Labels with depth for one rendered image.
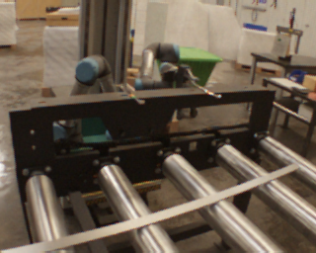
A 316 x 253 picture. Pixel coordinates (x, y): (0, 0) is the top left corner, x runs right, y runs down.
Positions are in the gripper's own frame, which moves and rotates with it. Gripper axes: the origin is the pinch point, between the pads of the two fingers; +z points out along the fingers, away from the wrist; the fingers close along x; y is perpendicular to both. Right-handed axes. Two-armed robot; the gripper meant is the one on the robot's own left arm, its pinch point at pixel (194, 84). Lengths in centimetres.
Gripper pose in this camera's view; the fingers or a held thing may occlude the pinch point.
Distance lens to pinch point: 149.6
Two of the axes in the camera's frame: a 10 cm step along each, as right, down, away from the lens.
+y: 8.9, -1.0, 4.5
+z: 4.5, 3.8, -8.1
